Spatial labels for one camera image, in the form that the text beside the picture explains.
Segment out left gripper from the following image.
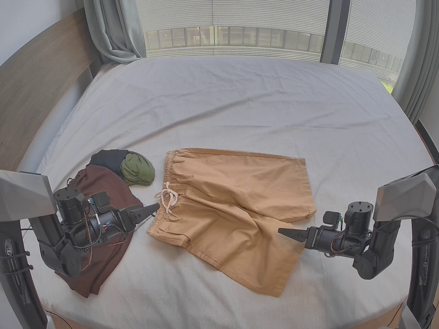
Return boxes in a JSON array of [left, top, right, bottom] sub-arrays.
[[96, 202, 161, 239]]

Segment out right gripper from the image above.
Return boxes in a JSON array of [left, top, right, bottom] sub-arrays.
[[305, 226, 340, 254]]

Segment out tan shorts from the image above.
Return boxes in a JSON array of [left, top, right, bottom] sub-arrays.
[[147, 148, 316, 298]]

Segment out bed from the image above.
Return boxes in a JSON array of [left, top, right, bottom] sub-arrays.
[[0, 7, 439, 329]]

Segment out green garment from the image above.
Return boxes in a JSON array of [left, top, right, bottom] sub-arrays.
[[121, 152, 155, 186]]

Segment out brown shorts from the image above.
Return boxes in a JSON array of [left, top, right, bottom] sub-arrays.
[[55, 165, 144, 299]]

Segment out black garment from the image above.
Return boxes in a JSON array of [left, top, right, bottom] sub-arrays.
[[88, 149, 129, 177]]

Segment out grey-green curtain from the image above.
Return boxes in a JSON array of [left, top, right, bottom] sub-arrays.
[[391, 0, 439, 126], [80, 0, 148, 64]]

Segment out window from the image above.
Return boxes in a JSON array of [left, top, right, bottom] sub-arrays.
[[131, 0, 418, 81]]

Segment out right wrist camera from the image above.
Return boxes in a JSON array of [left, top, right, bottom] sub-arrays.
[[322, 211, 343, 229]]

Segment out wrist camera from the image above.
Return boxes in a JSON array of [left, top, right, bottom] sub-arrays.
[[322, 211, 343, 229], [88, 191, 111, 216]]

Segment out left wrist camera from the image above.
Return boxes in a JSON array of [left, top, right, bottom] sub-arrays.
[[88, 191, 111, 216]]

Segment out black cable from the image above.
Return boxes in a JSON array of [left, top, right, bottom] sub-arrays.
[[44, 310, 71, 329], [388, 304, 404, 329]]

